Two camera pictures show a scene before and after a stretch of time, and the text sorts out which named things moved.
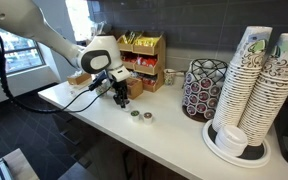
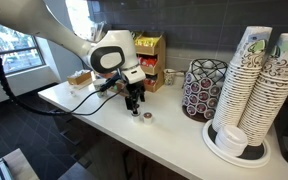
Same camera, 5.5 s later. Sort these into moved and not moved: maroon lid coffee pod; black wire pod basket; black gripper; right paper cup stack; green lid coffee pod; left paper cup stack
Moved: maroon lid coffee pod; black gripper
Not moved: green lid coffee pod; left paper cup stack; right paper cup stack; black wire pod basket
